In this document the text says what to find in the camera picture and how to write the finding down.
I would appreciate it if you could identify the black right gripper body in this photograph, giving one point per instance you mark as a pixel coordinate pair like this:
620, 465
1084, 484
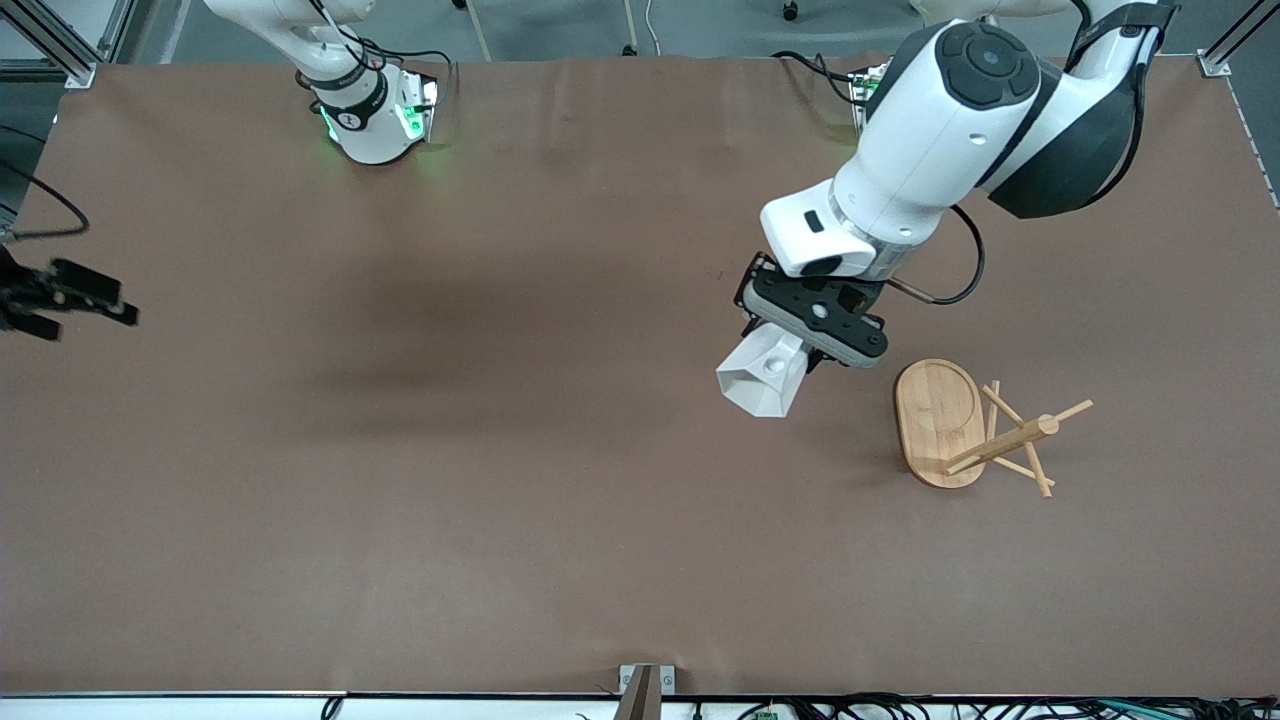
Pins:
18, 296

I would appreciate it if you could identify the white faceted cup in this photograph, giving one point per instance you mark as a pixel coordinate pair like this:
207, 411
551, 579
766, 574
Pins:
765, 385

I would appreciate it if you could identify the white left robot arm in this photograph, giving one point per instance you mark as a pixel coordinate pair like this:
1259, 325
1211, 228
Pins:
940, 130

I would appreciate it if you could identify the wooden cup rack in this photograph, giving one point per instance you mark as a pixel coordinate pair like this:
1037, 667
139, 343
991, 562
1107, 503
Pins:
940, 420

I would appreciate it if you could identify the thin metal leg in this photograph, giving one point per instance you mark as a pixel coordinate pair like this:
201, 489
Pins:
631, 28
480, 30

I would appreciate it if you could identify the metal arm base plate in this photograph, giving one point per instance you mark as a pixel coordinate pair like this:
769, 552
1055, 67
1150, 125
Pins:
425, 95
868, 85

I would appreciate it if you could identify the aluminium frame profile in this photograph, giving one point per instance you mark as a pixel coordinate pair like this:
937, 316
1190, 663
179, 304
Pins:
60, 50

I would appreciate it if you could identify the metal table edge bracket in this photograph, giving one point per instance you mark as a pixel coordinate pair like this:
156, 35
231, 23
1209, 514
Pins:
645, 690

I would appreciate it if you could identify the metal corner bracket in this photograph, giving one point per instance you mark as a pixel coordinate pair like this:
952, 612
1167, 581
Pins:
1214, 62

